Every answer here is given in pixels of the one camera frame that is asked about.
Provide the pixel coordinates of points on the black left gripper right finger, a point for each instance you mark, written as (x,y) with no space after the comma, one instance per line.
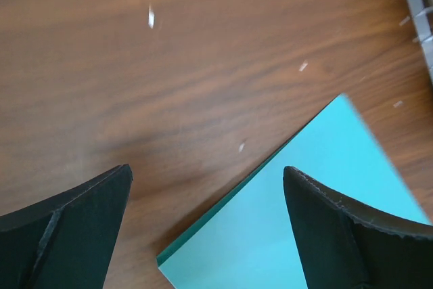
(344,243)

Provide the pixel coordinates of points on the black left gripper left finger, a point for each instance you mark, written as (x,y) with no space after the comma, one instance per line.
(67,240)

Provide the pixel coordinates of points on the green file folder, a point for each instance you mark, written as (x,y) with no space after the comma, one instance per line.
(246,240)

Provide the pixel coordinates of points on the grey aluminium frame rail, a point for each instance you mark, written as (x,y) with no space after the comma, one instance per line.
(421,14)

